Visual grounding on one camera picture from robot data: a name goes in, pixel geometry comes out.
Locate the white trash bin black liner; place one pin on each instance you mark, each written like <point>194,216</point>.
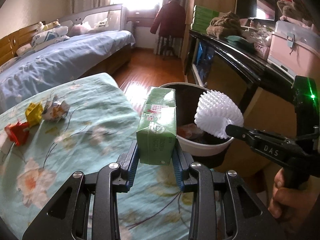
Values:
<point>200,150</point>

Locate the wooden headboard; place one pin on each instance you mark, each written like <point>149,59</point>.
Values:
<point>12,40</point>

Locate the white yellow plush toy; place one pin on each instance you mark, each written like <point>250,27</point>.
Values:
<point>48,26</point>

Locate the bed with blue sheet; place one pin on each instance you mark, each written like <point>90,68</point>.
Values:
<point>75,52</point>

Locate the dark red coat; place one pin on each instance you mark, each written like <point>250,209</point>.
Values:
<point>167,20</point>

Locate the yellow packet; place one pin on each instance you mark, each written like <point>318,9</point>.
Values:
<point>35,112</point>

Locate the pink storage box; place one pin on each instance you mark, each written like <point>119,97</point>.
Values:
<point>300,52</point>

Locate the green cloth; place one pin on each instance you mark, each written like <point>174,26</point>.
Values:
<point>240,40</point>

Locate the stack of green boxes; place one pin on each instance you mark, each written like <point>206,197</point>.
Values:
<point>202,17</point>

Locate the brown plush blanket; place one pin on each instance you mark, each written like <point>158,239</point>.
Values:
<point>225,22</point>

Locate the white orange wrapper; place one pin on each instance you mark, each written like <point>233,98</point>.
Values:
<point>53,110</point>

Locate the person's right hand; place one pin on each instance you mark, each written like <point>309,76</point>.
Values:
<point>287,205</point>

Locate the pink plush toy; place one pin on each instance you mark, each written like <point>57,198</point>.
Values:
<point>80,28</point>

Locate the black glossy cabinet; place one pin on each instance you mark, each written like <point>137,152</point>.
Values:
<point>250,62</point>

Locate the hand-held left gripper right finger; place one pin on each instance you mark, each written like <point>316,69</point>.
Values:
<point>178,172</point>

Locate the white foam fruit net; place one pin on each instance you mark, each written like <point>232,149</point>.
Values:
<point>215,110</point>

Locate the pink spotted box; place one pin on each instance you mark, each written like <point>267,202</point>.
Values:
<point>262,50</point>

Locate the black television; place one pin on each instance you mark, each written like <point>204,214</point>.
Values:
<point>255,0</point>

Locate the white plastic bag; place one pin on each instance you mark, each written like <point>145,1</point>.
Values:
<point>260,33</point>

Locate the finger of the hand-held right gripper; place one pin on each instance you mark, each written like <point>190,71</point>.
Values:
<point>237,131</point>

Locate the green carton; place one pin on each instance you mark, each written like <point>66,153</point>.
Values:
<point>157,120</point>

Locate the grey brown plush toy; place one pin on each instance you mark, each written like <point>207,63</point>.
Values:
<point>292,7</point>

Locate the grey bed guard rail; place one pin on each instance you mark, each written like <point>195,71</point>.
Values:
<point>100,11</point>

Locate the small white pillow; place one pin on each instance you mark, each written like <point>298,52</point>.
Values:
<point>25,50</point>

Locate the red white packet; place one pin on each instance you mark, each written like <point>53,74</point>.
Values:
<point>18,133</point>

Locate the coat rack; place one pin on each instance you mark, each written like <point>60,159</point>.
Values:
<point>167,51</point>

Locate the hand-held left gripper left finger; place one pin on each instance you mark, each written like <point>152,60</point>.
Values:
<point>132,166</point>

